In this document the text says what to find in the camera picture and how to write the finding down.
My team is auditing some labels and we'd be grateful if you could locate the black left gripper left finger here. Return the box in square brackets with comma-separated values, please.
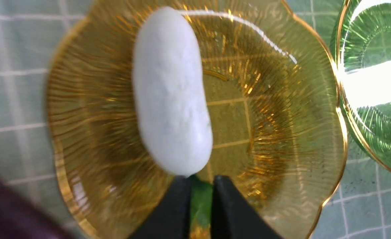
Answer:
[129, 176, 191, 239]

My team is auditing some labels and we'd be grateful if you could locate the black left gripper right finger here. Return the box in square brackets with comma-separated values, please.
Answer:
[210, 175, 281, 239]

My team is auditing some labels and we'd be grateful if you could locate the white radish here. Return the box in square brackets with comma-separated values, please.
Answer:
[132, 6, 213, 177]

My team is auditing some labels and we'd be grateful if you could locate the dark purple eggplant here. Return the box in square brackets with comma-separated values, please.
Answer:
[0, 180, 73, 239]

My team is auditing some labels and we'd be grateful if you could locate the amber glass plate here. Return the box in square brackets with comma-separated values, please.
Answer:
[47, 0, 347, 239]

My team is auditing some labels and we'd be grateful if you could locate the green checkered tablecloth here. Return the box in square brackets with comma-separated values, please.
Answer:
[0, 0, 391, 239]

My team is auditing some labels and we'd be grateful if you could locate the green glass plate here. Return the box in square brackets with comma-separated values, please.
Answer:
[331, 0, 391, 172]

